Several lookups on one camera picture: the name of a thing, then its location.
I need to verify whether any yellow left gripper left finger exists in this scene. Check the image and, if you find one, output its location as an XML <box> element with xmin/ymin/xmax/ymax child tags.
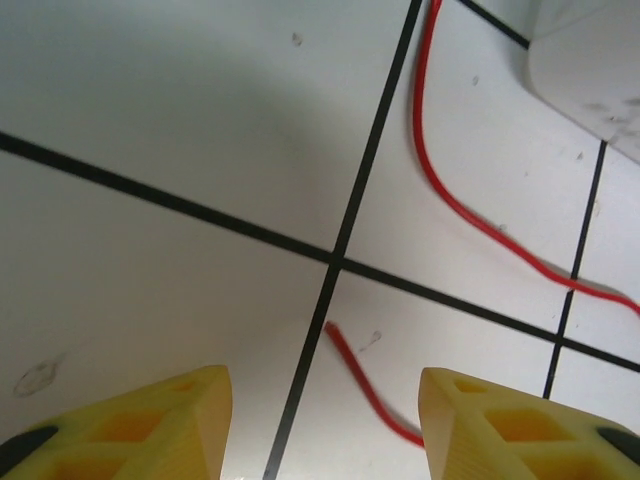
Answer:
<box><xmin>0</xmin><ymin>364</ymin><xmax>235</xmax><ymax>480</ymax></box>

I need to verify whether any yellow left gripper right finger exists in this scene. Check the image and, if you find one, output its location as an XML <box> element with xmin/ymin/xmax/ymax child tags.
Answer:
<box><xmin>417</xmin><ymin>366</ymin><xmax>640</xmax><ymax>480</ymax></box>

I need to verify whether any red cable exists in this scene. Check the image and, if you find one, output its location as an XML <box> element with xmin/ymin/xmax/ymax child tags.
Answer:
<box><xmin>411</xmin><ymin>0</ymin><xmax>640</xmax><ymax>317</ymax></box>
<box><xmin>323</xmin><ymin>321</ymin><xmax>427</xmax><ymax>450</ymax></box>

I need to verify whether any white plastic basket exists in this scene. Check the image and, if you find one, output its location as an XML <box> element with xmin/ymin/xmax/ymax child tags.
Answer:
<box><xmin>519</xmin><ymin>0</ymin><xmax>640</xmax><ymax>169</ymax></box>

